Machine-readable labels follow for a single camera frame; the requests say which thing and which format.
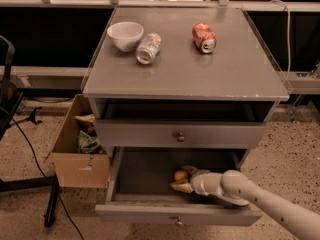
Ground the metal drawer knob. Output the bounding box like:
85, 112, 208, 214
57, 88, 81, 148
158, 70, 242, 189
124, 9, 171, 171
176, 132, 185, 142
170, 216, 183, 226

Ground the green snack bag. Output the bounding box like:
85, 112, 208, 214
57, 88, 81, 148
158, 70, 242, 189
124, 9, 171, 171
77, 131, 102, 154

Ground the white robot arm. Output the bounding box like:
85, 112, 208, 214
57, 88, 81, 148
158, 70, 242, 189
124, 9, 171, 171
170, 166, 320, 240

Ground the silver green soda can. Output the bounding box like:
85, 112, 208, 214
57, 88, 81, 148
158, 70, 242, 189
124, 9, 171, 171
135, 33, 162, 65

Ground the metal middle drawer knob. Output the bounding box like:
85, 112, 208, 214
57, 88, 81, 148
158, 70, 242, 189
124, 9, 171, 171
170, 216, 183, 226

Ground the white hanging cable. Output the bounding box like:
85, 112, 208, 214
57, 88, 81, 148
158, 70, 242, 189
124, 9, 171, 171
269, 0, 292, 85

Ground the grey drawer cabinet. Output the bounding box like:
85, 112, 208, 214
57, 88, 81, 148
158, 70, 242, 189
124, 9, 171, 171
80, 5, 290, 227

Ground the brown cardboard box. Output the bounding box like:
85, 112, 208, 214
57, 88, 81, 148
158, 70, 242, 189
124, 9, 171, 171
50, 95, 110, 188

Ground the orange fruit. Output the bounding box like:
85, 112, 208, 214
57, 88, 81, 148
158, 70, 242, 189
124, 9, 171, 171
174, 170, 188, 182

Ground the open grey middle drawer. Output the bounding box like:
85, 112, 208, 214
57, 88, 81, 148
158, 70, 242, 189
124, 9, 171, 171
96, 147, 261, 227

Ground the white ceramic bowl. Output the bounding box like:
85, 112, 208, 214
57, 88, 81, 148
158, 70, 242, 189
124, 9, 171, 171
107, 22, 144, 52

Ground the orange soda can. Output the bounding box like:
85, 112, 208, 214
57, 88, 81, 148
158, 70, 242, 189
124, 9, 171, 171
192, 23, 217, 54

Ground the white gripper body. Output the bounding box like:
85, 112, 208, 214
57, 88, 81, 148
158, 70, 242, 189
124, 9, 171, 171
190, 169, 212, 196

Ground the metal top drawer knob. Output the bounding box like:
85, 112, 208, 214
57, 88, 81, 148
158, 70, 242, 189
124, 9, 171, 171
176, 132, 185, 142

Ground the black floor cable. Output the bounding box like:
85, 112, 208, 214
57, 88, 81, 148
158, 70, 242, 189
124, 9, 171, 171
0, 106, 86, 240

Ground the black chair base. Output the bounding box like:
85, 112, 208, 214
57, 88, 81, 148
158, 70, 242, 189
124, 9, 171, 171
0, 36, 59, 228

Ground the closed grey top drawer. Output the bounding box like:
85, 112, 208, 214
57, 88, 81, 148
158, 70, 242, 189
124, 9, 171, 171
94, 120, 267, 149

